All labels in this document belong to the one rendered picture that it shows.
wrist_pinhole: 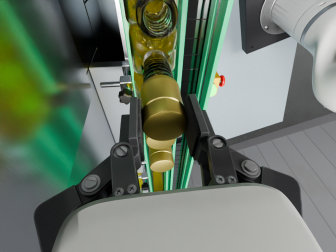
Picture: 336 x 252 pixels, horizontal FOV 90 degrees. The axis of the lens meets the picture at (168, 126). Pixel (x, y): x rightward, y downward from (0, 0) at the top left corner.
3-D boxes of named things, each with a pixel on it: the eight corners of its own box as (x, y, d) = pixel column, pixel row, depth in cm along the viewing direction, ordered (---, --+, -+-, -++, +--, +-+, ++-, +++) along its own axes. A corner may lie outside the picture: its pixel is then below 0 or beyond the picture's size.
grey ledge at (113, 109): (94, 50, 47) (86, 72, 39) (126, 49, 48) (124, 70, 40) (136, 187, 117) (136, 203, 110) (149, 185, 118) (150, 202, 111)
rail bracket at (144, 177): (131, 158, 73) (130, 189, 64) (146, 157, 74) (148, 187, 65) (132, 163, 76) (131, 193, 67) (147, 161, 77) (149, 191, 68)
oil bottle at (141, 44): (131, -9, 31) (126, 36, 17) (161, -8, 31) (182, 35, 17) (134, 25, 35) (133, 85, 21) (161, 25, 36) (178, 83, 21)
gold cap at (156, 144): (142, 104, 20) (143, 132, 17) (171, 102, 21) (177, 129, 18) (145, 124, 23) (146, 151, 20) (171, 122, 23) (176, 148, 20)
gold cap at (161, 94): (138, 75, 14) (138, 112, 11) (181, 73, 14) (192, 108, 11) (142, 107, 16) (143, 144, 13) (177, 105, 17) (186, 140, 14)
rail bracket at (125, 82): (102, 58, 40) (93, 93, 31) (132, 57, 40) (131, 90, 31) (107, 73, 43) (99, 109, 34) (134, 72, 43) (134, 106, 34)
